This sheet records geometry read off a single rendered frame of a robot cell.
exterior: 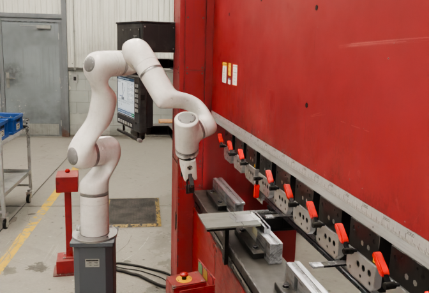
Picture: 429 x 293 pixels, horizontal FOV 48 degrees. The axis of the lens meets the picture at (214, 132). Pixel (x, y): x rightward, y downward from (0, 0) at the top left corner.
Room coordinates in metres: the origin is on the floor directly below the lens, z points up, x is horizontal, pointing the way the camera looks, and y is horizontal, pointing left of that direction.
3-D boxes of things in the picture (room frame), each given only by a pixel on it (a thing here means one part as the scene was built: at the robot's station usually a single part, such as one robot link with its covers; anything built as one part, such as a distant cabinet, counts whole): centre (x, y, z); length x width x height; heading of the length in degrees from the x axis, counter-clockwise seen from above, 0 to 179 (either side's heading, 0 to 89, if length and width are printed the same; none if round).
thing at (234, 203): (2.75, -0.09, 0.92); 0.50 x 0.06 x 0.10; 14
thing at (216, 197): (2.78, -0.02, 0.89); 0.30 x 0.05 x 0.03; 14
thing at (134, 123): (3.24, 0.54, 1.42); 0.45 x 0.12 x 0.36; 30
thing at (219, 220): (2.18, -0.08, 1.00); 0.26 x 0.18 x 0.01; 104
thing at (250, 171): (2.24, -0.22, 1.26); 0.15 x 0.09 x 0.17; 14
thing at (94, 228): (1.95, 0.50, 1.09); 0.19 x 0.19 x 0.18
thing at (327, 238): (1.46, -0.41, 1.26); 0.15 x 0.09 x 0.17; 14
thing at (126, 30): (3.33, 0.49, 1.53); 0.51 x 0.25 x 0.85; 30
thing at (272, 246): (2.16, -0.24, 0.92); 0.39 x 0.06 x 0.10; 14
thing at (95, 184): (1.97, 0.48, 1.30); 0.19 x 0.12 x 0.24; 142
